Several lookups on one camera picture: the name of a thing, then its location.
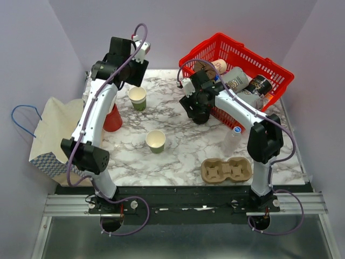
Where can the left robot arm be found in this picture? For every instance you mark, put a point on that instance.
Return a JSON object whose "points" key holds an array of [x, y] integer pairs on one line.
{"points": [[124, 63]]}

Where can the cardboard cup carrier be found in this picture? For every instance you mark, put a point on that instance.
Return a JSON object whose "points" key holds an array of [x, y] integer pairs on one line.
{"points": [[235, 169]]}

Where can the red ribbed cup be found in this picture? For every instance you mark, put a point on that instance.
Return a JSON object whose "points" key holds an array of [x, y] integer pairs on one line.
{"points": [[113, 120]]}

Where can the brown cardboard disc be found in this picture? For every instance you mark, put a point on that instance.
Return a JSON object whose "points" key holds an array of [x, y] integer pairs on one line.
{"points": [[200, 65]]}

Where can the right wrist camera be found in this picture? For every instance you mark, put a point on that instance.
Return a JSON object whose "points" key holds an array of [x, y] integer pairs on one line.
{"points": [[187, 86]]}

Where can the grey crumpled pouch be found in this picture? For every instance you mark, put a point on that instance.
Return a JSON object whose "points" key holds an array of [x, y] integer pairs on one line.
{"points": [[253, 100]]}

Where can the stack of black lids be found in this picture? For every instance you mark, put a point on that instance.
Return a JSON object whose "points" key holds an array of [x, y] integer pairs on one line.
{"points": [[201, 118]]}

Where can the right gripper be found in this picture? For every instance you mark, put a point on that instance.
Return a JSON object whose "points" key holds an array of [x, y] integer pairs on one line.
{"points": [[186, 102]]}

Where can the paper takeout bag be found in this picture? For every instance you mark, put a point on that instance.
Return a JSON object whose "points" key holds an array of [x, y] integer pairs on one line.
{"points": [[57, 121]]}

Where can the red plastic basket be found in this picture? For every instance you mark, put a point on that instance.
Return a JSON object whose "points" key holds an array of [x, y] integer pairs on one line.
{"points": [[220, 46]]}

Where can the pink patterned cup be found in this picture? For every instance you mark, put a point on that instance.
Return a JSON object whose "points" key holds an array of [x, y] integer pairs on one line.
{"points": [[220, 65]]}

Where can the clear plastic bottle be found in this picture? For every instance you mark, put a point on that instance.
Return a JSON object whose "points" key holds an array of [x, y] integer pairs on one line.
{"points": [[231, 141]]}

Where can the grey coffee bag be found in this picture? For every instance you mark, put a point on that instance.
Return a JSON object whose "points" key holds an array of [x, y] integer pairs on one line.
{"points": [[236, 79]]}

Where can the black coffee can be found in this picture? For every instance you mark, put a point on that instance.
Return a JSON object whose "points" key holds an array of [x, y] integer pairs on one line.
{"points": [[259, 85]]}

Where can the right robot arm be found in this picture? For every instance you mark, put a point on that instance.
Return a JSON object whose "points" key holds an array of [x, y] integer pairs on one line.
{"points": [[265, 140]]}

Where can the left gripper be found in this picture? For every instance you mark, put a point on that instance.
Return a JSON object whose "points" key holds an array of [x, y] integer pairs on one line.
{"points": [[141, 69]]}

